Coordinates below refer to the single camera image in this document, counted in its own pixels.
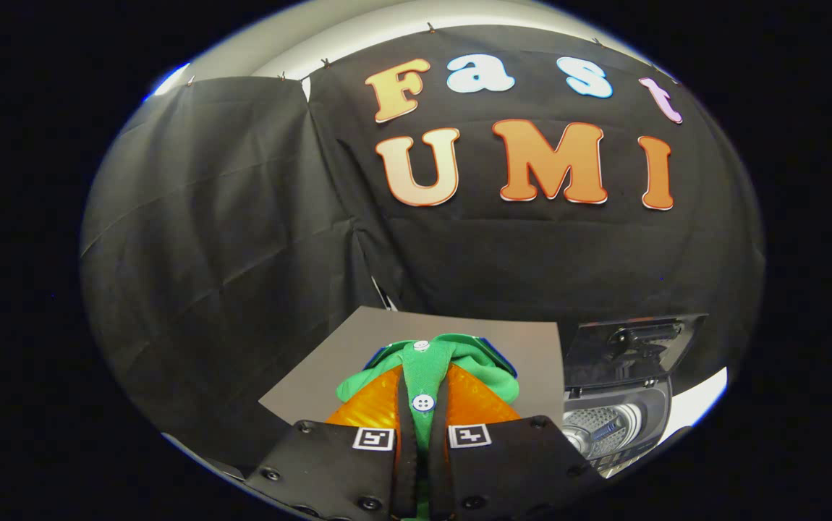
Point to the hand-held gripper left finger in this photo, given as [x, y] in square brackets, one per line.
[322, 470]

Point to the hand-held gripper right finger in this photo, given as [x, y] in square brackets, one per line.
[517, 467]

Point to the grey washing machine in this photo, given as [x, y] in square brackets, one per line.
[633, 427]

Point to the green polo shirt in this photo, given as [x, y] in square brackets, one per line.
[423, 369]

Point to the grey flat board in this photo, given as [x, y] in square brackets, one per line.
[329, 347]

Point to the white flat board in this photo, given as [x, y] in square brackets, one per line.
[698, 401]

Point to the black backdrop cloth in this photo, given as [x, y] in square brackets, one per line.
[228, 253]

